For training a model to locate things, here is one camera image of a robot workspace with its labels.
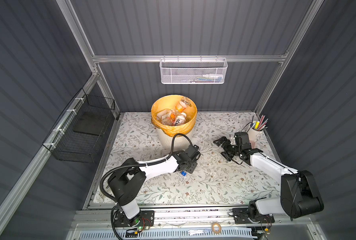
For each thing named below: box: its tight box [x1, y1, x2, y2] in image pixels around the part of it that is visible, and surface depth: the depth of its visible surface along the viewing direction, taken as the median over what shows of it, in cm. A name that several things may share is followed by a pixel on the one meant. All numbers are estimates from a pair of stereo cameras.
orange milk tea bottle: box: [173, 112, 187, 126], surface depth 91 cm
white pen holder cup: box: [247, 121, 264, 142], surface depth 98 cm
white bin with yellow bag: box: [151, 94, 198, 151], surface depth 89 cm
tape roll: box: [211, 222, 222, 234], surface depth 72 cm
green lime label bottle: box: [156, 110, 176, 122], surface depth 91 cm
